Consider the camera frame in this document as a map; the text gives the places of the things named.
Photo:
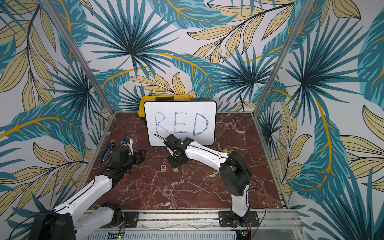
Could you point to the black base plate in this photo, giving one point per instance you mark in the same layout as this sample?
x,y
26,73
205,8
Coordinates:
x,y
124,219
230,219

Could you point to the aluminium front rail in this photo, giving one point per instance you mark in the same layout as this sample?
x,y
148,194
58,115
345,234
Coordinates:
x,y
209,219

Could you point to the left aluminium frame post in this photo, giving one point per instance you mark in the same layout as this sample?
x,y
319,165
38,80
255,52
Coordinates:
x,y
59,22

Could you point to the aluminium frame post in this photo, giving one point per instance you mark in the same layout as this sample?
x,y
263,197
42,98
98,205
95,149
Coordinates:
x,y
299,21
59,22

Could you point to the right aluminium frame post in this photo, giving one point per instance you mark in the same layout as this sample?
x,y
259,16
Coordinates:
x,y
299,21

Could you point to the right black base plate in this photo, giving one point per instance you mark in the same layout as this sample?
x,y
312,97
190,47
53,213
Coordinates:
x,y
230,219

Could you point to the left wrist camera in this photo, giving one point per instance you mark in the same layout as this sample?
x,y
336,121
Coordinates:
x,y
128,143

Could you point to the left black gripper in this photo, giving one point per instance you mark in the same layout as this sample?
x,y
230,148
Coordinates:
x,y
139,157

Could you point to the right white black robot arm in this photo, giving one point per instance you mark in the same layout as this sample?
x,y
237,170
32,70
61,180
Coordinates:
x,y
234,171

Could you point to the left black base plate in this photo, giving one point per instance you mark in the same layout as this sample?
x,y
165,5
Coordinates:
x,y
124,219

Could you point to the white dry-erase board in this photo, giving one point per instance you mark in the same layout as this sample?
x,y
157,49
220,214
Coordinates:
x,y
183,119

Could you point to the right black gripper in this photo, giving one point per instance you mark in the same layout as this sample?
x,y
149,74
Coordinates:
x,y
177,159

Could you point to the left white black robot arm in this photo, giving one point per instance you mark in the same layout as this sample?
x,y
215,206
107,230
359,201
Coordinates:
x,y
67,220

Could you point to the yellow tool case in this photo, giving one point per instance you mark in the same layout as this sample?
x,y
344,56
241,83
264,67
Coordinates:
x,y
162,98

